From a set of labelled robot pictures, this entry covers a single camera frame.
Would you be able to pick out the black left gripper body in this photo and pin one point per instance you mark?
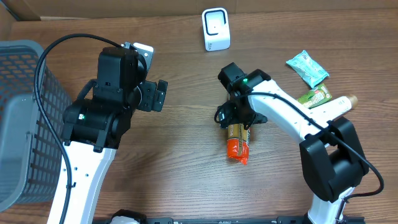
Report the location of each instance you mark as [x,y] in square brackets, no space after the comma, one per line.
[148,94]

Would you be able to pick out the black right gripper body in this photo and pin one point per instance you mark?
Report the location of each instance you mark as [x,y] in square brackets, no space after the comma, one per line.
[241,114]

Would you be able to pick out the orange noodle packet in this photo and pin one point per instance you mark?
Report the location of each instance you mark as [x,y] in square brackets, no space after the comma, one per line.
[238,143]

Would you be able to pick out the teal snack packet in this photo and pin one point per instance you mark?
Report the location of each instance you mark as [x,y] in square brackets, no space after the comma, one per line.
[309,70]

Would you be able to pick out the green tea packet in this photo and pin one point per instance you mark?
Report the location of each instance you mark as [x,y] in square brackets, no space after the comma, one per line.
[315,97]

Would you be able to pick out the white conditioner tube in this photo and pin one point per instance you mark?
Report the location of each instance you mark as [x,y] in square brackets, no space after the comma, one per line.
[335,108]

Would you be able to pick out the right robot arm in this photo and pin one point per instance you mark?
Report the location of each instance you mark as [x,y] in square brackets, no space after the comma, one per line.
[333,162]

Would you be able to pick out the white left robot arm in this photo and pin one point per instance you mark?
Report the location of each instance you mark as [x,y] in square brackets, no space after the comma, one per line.
[95,122]

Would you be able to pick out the white barcode scanner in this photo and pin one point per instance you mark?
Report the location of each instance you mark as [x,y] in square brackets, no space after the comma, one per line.
[216,29]

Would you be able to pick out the grey plastic basket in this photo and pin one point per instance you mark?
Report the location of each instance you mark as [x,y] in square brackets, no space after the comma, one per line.
[30,158]

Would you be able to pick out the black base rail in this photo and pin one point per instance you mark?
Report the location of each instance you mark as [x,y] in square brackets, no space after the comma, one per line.
[127,216]

